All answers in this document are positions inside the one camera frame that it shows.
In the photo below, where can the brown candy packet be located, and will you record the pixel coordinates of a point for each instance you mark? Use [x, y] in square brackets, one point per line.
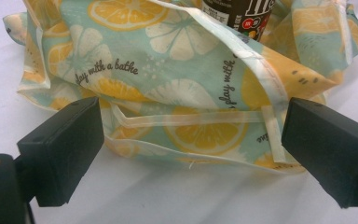
[239, 15]

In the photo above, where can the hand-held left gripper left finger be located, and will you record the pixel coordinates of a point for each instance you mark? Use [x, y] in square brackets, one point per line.
[62, 149]

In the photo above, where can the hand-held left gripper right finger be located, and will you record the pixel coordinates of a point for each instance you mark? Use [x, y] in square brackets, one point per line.
[329, 149]

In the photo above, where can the lemon print fabric bag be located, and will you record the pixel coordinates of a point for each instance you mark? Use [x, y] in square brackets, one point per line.
[174, 77]

